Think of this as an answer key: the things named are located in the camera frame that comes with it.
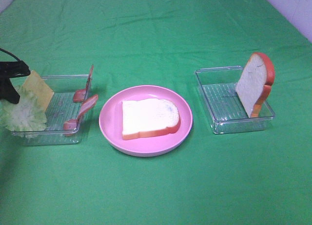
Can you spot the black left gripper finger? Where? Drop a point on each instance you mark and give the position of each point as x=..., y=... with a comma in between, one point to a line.
x=13, y=96

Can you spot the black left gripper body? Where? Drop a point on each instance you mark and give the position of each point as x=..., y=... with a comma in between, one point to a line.
x=10, y=70

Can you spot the yellow cheese slice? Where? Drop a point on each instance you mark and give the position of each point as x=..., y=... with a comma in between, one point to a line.
x=41, y=90

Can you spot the green lettuce leaf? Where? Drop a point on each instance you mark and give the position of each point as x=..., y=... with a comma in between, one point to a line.
x=27, y=115

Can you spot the bacon strip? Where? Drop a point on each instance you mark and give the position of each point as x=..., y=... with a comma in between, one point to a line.
x=85, y=107
x=80, y=95

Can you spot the white bread slice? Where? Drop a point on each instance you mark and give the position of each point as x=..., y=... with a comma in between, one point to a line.
x=255, y=83
x=149, y=118

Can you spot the clear plastic ingredient tray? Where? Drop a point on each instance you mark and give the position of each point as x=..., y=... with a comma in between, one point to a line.
x=61, y=109

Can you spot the pink plate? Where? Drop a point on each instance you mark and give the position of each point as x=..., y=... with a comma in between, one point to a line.
x=110, y=122

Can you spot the green tablecloth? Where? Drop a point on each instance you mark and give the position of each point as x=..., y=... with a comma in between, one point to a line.
x=252, y=178

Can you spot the clear plastic bread tray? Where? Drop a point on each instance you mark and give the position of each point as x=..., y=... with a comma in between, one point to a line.
x=222, y=105

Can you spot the upright white bread slice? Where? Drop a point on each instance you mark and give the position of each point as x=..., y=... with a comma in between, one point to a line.
x=255, y=83

